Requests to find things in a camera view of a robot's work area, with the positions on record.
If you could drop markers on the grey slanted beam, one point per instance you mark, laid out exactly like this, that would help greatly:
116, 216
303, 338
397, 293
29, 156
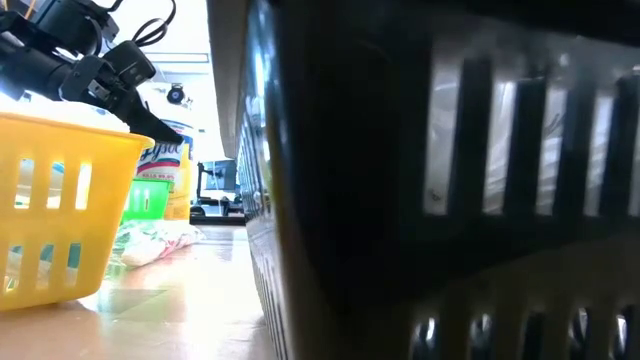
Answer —
225, 75

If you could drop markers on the yellow plastic basket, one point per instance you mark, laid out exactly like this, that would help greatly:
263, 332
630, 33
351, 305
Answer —
110, 200

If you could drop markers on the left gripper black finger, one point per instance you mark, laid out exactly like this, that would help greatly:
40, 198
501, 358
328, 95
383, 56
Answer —
150, 125

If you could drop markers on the green plastic basket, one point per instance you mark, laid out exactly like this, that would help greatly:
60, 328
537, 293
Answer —
150, 200

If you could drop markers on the yellow Lysol wipes canister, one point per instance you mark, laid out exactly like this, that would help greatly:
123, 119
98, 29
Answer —
167, 160

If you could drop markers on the black aluminium table frame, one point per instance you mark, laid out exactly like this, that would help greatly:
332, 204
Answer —
215, 219

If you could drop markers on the red white bagged toothbrush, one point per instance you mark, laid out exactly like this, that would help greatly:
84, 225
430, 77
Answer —
150, 245

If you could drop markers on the clear bag of cotton balls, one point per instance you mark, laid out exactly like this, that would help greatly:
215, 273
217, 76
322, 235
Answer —
500, 150
440, 150

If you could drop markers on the black plastic basket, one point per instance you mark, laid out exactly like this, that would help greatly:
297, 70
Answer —
350, 200

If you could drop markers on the monitor on stand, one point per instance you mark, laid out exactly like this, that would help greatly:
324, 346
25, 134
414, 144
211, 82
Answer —
220, 180

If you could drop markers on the black round fixture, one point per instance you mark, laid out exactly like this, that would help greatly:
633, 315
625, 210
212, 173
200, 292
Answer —
175, 94

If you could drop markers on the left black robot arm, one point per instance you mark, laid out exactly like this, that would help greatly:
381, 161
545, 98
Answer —
35, 55

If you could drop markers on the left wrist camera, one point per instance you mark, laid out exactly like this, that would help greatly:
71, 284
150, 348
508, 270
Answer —
131, 62

